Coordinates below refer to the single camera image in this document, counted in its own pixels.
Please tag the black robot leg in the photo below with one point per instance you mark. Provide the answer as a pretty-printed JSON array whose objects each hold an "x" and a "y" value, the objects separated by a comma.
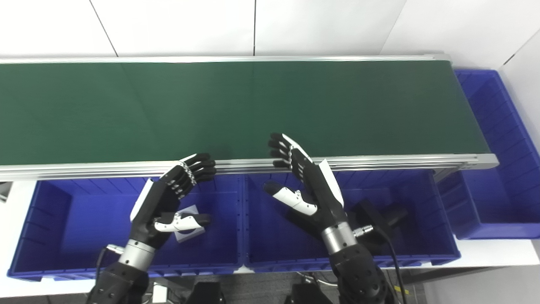
[
  {"x": 308, "y": 295},
  {"x": 206, "y": 293}
]

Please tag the aluminium conveyor support leg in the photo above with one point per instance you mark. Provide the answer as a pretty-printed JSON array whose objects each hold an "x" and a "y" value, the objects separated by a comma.
[
  {"x": 4, "y": 192},
  {"x": 443, "y": 175}
]

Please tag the right black robot leg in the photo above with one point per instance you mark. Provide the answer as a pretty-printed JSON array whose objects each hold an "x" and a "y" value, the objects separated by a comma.
[{"x": 308, "y": 295}]

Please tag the blue bin holding white part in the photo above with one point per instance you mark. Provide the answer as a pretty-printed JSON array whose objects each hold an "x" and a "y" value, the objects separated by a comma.
[{"x": 84, "y": 223}]

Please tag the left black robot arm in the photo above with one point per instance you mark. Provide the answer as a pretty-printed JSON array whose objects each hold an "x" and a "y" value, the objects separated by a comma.
[{"x": 122, "y": 274}]

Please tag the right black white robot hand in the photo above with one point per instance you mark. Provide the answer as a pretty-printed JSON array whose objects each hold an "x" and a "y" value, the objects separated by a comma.
[{"x": 322, "y": 198}]

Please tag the white block with round hole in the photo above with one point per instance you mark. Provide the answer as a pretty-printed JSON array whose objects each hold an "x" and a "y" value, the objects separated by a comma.
[{"x": 190, "y": 235}]

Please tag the green conveyor belt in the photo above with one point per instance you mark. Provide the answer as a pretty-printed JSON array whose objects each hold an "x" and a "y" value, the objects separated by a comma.
[
  {"x": 253, "y": 109},
  {"x": 379, "y": 162}
]

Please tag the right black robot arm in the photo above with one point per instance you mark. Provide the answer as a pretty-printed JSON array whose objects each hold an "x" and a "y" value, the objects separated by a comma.
[{"x": 354, "y": 270}]

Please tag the small white box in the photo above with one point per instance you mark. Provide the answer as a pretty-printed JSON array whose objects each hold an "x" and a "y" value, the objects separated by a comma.
[{"x": 159, "y": 293}]

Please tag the blue bin holding black parts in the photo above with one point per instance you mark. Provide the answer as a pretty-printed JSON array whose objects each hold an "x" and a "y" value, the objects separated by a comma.
[{"x": 270, "y": 240}]

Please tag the empty blue plastic bin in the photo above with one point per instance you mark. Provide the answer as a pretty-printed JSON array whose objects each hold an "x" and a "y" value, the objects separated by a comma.
[{"x": 498, "y": 190}]

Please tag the left black robot leg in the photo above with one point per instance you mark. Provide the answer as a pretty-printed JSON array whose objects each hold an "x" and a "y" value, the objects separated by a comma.
[{"x": 206, "y": 293}]

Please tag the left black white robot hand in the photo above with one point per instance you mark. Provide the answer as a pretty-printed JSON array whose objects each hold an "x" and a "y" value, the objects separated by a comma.
[{"x": 158, "y": 202}]

